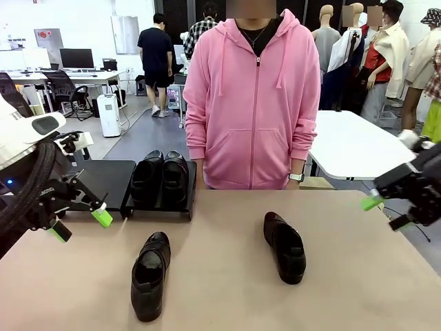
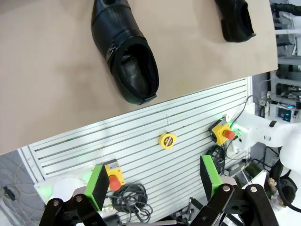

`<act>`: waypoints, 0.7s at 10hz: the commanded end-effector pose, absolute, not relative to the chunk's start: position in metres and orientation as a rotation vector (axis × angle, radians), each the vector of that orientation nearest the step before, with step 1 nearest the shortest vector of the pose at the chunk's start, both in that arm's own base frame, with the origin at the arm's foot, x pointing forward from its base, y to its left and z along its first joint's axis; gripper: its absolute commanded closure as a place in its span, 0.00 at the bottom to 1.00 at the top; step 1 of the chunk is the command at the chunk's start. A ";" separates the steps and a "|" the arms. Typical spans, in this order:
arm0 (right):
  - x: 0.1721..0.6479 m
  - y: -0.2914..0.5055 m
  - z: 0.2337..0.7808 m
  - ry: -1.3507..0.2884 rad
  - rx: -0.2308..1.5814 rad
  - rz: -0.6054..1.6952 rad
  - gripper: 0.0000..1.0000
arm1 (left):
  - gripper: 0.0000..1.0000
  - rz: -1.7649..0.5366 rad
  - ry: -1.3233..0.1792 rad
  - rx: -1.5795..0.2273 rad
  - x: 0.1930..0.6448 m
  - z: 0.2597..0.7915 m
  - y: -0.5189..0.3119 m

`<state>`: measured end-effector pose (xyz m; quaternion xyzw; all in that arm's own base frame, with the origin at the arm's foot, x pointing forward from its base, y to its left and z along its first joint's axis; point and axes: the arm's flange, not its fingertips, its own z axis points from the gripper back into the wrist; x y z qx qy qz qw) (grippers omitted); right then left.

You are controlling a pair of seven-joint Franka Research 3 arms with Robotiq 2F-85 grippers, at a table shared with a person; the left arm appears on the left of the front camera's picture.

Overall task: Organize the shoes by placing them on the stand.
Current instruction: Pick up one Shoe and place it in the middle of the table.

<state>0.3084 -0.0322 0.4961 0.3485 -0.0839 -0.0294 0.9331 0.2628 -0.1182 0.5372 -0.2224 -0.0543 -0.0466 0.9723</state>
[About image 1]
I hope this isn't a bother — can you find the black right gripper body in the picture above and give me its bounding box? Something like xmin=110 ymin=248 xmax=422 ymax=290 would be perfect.
xmin=408 ymin=143 xmax=441 ymax=227

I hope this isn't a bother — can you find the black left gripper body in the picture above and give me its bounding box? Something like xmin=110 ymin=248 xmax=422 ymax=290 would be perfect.
xmin=29 ymin=177 xmax=80 ymax=223

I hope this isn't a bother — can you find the black leather shoe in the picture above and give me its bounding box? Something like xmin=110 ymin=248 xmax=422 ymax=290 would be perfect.
xmin=130 ymin=149 xmax=165 ymax=208
xmin=263 ymin=211 xmax=307 ymax=285
xmin=161 ymin=150 xmax=189 ymax=208
xmin=130 ymin=231 xmax=172 ymax=323

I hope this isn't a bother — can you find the person's left forearm pink sleeve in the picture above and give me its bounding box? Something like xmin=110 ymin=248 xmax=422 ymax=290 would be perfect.
xmin=289 ymin=117 xmax=318 ymax=174

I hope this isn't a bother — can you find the person's right forearm pink sleeve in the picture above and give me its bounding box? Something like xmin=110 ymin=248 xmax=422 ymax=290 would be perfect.
xmin=183 ymin=113 xmax=207 ymax=162

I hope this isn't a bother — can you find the black shoe stand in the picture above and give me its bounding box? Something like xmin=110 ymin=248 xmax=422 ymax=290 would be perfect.
xmin=63 ymin=159 xmax=137 ymax=221
xmin=121 ymin=160 xmax=198 ymax=221

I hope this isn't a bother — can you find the black base platform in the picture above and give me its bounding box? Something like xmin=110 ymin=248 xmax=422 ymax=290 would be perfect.
xmin=0 ymin=223 xmax=34 ymax=259

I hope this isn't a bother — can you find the grey plastic stool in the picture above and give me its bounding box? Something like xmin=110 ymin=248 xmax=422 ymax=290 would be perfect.
xmin=71 ymin=148 xmax=92 ymax=162

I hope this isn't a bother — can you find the white folding table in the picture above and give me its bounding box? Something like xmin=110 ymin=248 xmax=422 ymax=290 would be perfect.
xmin=308 ymin=110 xmax=418 ymax=181

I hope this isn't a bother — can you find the mannequin in neon yellow trousers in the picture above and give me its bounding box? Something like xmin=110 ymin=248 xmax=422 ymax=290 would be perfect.
xmin=416 ymin=43 xmax=441 ymax=144

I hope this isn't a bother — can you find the tan cardboard box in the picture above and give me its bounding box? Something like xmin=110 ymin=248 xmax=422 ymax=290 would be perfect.
xmin=299 ymin=177 xmax=335 ymax=190

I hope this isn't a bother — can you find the white dehumidifier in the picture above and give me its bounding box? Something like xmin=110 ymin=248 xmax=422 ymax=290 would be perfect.
xmin=96 ymin=93 xmax=121 ymax=138

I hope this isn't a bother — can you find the mannequin in red top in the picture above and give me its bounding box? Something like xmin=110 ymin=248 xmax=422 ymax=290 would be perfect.
xmin=358 ymin=5 xmax=393 ymax=117

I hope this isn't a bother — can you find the mannequin with bucket hat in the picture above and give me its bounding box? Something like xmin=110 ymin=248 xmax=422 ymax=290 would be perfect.
xmin=401 ymin=8 xmax=441 ymax=134

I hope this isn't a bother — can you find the black mesh chair back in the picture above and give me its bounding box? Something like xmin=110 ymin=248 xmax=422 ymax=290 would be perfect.
xmin=0 ymin=72 xmax=19 ymax=94

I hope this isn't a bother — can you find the mannequin in cream jacket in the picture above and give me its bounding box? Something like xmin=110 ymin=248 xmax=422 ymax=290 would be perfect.
xmin=373 ymin=0 xmax=411 ymax=103

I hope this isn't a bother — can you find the white office desk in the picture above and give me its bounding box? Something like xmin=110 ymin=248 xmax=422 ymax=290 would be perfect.
xmin=0 ymin=70 xmax=127 ymax=114

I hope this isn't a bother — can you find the mannequin in white navy jacket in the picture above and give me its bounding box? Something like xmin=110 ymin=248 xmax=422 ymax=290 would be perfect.
xmin=327 ymin=2 xmax=366 ymax=113

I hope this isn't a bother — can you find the computer case with lights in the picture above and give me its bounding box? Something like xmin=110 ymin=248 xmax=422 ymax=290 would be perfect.
xmin=167 ymin=86 xmax=182 ymax=110

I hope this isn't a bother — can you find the black tripod pole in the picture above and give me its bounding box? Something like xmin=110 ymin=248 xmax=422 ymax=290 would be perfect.
xmin=346 ymin=29 xmax=362 ymax=70

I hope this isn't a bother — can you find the white display panel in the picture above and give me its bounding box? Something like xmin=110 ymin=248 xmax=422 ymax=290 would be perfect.
xmin=22 ymin=47 xmax=52 ymax=70

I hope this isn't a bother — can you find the black computer monitor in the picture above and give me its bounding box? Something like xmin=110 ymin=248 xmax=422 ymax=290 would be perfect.
xmin=59 ymin=48 xmax=95 ymax=72

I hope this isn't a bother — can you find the mannequin in grey tank top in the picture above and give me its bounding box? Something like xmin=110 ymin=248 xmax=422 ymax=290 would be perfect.
xmin=311 ymin=3 xmax=342 ymax=75

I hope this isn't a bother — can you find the person in pink hoodie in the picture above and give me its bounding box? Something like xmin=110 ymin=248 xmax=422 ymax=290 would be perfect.
xmin=182 ymin=8 xmax=321 ymax=190

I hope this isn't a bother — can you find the grey panel with red sign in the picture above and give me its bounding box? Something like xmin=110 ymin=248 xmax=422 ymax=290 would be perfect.
xmin=33 ymin=28 xmax=65 ymax=58

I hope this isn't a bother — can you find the bystander in dark shirt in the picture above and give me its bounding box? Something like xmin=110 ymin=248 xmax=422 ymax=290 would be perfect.
xmin=136 ymin=12 xmax=174 ymax=118

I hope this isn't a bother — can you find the bystander in plaid shirt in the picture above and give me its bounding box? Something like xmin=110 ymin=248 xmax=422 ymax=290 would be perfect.
xmin=182 ymin=1 xmax=221 ymax=59

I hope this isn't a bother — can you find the thin black cable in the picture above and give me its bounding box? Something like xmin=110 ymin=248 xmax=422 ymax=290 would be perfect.
xmin=384 ymin=206 xmax=431 ymax=243

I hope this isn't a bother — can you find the black braided cable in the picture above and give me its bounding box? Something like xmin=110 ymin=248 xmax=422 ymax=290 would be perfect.
xmin=0 ymin=141 xmax=66 ymax=235

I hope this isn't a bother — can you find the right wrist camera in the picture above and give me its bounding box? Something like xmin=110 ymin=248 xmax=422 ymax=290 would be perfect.
xmin=398 ymin=129 xmax=435 ymax=153

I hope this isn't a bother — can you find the silver wall panel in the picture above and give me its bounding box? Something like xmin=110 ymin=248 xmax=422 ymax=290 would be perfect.
xmin=110 ymin=15 xmax=143 ymax=55

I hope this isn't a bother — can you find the silver cross necklace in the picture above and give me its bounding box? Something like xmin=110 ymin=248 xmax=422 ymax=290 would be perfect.
xmin=239 ymin=27 xmax=268 ymax=48

